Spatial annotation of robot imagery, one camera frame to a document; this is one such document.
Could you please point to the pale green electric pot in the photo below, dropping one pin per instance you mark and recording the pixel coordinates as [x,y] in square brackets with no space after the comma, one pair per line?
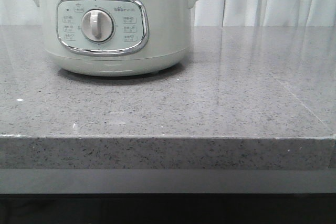
[115,38]

